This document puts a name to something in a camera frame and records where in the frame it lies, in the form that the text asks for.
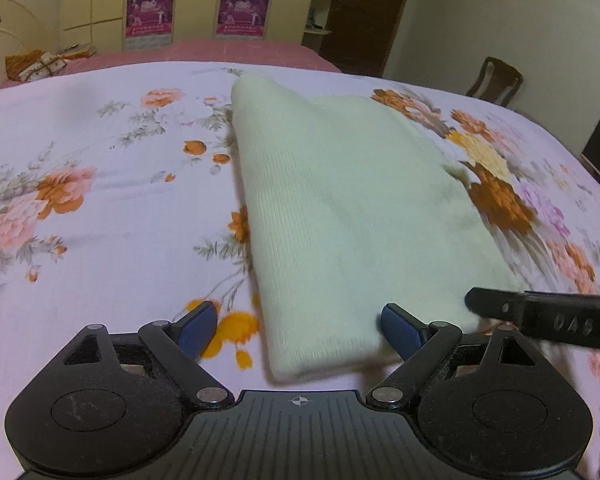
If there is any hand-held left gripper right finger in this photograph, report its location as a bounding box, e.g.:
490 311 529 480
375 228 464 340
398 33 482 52
370 302 543 411

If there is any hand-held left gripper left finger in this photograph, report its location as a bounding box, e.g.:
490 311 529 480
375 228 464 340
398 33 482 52
62 301 236 411

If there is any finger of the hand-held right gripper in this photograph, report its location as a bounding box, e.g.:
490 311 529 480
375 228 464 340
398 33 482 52
465 287 527 322

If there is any cream knitted garment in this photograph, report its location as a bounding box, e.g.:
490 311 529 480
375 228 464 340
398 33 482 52
229 72 526 383

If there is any floral bedsheet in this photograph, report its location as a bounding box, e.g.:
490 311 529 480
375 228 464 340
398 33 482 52
0 60 600 480

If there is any dark wooden chair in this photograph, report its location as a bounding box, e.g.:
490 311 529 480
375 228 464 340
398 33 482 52
466 56 524 109

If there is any pink bed cover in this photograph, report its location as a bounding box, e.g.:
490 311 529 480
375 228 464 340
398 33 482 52
0 40 342 100

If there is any folded orange floral cloth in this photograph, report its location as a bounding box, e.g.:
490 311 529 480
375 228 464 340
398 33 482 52
5 45 99 84

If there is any dark wooden door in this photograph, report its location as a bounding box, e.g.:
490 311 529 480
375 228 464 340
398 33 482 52
320 0 419 79

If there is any pink wardrobe poster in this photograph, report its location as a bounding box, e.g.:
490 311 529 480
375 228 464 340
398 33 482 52
124 0 177 37
216 0 272 36

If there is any cream wardrobe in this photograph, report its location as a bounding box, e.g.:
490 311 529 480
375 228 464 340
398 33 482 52
60 0 322 53

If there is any cream corner shelf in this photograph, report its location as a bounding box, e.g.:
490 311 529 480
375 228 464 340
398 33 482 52
302 0 344 57

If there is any cream bed headboard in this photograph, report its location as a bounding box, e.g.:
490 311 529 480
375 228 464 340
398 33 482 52
0 0 62 92

